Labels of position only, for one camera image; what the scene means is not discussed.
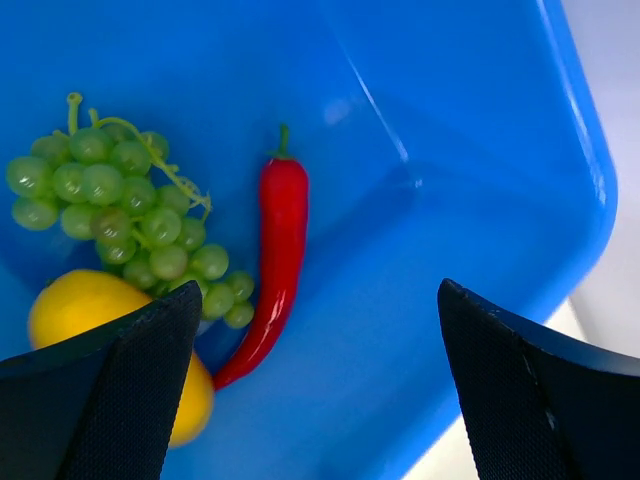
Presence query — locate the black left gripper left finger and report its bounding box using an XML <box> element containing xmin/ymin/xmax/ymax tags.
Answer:
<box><xmin>1</xmin><ymin>282</ymin><xmax>202</xmax><ymax>479</ymax></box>

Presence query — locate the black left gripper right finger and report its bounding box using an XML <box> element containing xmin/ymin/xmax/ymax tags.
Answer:
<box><xmin>437</xmin><ymin>279</ymin><xmax>639</xmax><ymax>479</ymax></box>

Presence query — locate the red chili pepper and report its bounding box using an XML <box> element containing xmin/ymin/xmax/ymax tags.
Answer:
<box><xmin>212</xmin><ymin>125</ymin><xmax>310</xmax><ymax>390</ymax></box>

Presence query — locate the yellow lemon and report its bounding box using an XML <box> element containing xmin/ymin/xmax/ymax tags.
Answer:
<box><xmin>28</xmin><ymin>269</ymin><xmax>214</xmax><ymax>448</ymax></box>

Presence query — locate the green grape bunch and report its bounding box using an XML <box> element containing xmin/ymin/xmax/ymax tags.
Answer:
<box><xmin>4</xmin><ymin>92</ymin><xmax>255</xmax><ymax>329</ymax></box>

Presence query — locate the blue plastic bin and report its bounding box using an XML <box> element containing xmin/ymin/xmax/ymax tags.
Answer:
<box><xmin>1</xmin><ymin>1</ymin><xmax>617</xmax><ymax>479</ymax></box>

